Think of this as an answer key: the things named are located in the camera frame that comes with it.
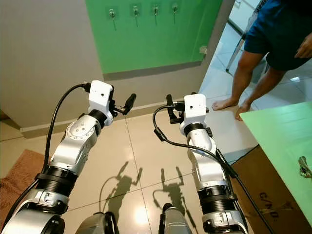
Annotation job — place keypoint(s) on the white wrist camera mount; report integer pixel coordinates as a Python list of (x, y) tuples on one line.
[(100, 95), (195, 107)]

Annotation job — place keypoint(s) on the green wall board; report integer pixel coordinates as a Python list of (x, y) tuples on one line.
[(151, 39)]

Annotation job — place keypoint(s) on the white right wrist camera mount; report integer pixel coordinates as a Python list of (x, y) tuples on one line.
[(195, 107)]

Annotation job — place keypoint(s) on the grey robot right leg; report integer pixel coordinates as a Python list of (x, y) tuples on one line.
[(175, 224)]

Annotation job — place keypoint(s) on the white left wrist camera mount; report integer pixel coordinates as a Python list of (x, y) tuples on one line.
[(100, 95)]

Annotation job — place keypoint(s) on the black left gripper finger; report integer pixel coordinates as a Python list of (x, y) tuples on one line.
[(129, 102)]

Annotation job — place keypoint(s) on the brown wooden furniture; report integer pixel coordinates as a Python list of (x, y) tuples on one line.
[(4, 117)]

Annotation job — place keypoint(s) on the small white wall fitting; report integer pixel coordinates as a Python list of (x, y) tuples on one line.
[(203, 49)]

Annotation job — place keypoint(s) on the brown cardboard box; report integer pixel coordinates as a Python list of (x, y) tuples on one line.
[(263, 200)]

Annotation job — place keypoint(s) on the grey robot left leg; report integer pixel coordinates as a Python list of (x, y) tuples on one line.
[(95, 225)]

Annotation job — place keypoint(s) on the pink woven rug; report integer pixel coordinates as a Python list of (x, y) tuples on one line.
[(12, 185)]

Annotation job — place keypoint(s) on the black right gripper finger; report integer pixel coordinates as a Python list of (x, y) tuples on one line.
[(171, 107)]

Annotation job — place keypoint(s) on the green table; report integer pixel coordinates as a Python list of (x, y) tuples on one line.
[(282, 141)]

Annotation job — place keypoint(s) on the grey metal chair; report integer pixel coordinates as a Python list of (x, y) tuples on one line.
[(248, 19)]

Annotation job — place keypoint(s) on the clear adhesive metal hook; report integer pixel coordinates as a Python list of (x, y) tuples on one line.
[(155, 9), (112, 13), (174, 7), (135, 10)]

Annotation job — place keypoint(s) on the person in blue shorts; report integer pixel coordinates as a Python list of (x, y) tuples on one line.
[(273, 29)]

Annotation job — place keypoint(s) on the grey robot leg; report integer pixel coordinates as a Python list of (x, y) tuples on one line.
[(175, 224), (95, 225)]

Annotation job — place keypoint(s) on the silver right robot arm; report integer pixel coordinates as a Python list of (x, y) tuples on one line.
[(207, 170)]

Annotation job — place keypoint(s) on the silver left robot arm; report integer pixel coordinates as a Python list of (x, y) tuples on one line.
[(73, 146)]

